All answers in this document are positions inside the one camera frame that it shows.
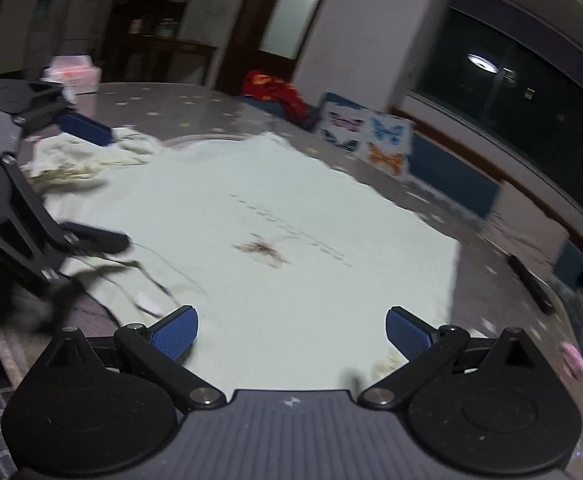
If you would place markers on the pink white tissue box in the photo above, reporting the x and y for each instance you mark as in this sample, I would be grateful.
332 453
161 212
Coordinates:
74 72

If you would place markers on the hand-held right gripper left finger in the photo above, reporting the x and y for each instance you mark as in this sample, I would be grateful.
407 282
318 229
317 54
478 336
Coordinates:
176 332

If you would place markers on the white cabinet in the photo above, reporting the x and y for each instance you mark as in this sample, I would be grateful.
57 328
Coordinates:
71 20

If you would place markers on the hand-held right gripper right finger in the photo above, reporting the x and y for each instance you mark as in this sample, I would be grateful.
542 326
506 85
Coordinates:
406 337

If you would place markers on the butterfly print board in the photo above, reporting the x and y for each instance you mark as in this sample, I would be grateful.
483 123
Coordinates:
386 135

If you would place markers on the black remote control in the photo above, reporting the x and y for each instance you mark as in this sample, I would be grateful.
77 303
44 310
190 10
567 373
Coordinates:
531 285

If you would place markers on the dark wooden shelf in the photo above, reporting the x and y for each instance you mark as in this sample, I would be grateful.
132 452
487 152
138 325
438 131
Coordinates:
171 10

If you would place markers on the dark window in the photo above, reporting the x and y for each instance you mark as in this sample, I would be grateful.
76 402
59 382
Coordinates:
521 95

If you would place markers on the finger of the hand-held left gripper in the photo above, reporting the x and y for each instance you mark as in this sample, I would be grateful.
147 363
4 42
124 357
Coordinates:
96 242
84 127

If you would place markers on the red cloth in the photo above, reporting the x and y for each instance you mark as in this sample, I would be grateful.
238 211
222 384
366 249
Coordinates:
276 92

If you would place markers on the pale green shirt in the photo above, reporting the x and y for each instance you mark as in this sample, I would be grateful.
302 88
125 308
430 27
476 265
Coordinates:
271 200

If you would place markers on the door with frosted glass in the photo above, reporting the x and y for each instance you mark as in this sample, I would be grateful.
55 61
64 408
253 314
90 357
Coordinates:
291 10

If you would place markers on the blue padded wall cushion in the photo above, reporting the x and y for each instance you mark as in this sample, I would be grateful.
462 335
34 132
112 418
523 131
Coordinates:
571 265
451 175

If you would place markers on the cream knitted garment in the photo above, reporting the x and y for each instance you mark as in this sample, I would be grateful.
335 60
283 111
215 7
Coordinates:
71 160

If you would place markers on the pink plush toy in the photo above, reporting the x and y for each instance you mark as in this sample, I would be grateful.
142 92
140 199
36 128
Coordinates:
574 360

